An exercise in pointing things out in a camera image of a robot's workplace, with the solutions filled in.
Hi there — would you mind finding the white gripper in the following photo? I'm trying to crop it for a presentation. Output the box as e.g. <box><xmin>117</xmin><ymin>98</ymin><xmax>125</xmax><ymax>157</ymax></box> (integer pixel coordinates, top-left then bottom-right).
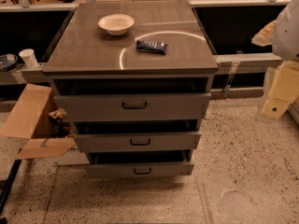
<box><xmin>261</xmin><ymin>61</ymin><xmax>299</xmax><ymax>119</ymax></box>

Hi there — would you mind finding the grey bottom drawer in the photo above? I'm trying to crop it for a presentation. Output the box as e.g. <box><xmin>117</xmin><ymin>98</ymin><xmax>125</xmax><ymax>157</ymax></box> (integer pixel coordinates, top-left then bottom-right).
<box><xmin>87</xmin><ymin>150</ymin><xmax>194</xmax><ymax>179</ymax></box>

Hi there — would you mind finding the grey drawer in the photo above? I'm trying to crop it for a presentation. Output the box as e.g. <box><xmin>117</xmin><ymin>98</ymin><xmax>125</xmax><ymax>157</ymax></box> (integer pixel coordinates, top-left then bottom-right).
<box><xmin>87</xmin><ymin>150</ymin><xmax>194</xmax><ymax>179</ymax></box>
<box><xmin>55</xmin><ymin>93</ymin><xmax>210</xmax><ymax>122</ymax></box>
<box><xmin>74</xmin><ymin>132</ymin><xmax>201</xmax><ymax>153</ymax></box>

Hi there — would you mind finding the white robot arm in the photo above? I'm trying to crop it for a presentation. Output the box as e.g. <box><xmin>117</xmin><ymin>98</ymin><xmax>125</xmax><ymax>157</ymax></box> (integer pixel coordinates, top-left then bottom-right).
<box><xmin>252</xmin><ymin>0</ymin><xmax>299</xmax><ymax>119</ymax></box>

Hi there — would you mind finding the grey top drawer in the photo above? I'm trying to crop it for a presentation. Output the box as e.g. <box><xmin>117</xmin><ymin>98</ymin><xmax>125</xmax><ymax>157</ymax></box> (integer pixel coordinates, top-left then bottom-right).
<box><xmin>55</xmin><ymin>93</ymin><xmax>210</xmax><ymax>122</ymax></box>

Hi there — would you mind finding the grey drawer cabinet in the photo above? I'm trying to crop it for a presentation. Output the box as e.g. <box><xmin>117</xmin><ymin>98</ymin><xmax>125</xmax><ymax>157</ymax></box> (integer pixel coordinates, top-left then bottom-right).
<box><xmin>42</xmin><ymin>0</ymin><xmax>220</xmax><ymax>161</ymax></box>

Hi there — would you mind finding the grey middle drawer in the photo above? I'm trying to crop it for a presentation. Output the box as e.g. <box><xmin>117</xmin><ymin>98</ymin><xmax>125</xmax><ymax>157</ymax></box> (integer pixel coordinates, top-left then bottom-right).
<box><xmin>74</xmin><ymin>132</ymin><xmax>201</xmax><ymax>153</ymax></box>

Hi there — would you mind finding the open cardboard box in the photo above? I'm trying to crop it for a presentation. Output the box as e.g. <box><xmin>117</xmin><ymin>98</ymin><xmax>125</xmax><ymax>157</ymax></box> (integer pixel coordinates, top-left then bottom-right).
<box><xmin>0</xmin><ymin>84</ymin><xmax>75</xmax><ymax>160</ymax></box>

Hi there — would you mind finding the dark blue snack packet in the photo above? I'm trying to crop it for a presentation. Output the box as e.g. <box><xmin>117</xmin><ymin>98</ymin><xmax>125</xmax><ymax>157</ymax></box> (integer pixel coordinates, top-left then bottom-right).
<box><xmin>136</xmin><ymin>40</ymin><xmax>166</xmax><ymax>55</ymax></box>

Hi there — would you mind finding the white bowl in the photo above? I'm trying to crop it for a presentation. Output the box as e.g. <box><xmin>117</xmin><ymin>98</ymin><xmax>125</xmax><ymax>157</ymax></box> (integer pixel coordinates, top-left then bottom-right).
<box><xmin>98</xmin><ymin>14</ymin><xmax>135</xmax><ymax>36</ymax></box>

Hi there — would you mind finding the white paper cup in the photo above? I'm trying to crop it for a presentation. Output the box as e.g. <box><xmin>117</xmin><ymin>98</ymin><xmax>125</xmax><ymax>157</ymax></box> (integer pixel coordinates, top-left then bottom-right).
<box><xmin>19</xmin><ymin>49</ymin><xmax>38</xmax><ymax>68</ymax></box>

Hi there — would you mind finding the dark round plate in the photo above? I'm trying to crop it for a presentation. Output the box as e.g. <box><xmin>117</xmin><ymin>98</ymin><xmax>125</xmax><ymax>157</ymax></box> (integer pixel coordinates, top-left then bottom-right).
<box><xmin>0</xmin><ymin>54</ymin><xmax>18</xmax><ymax>72</ymax></box>

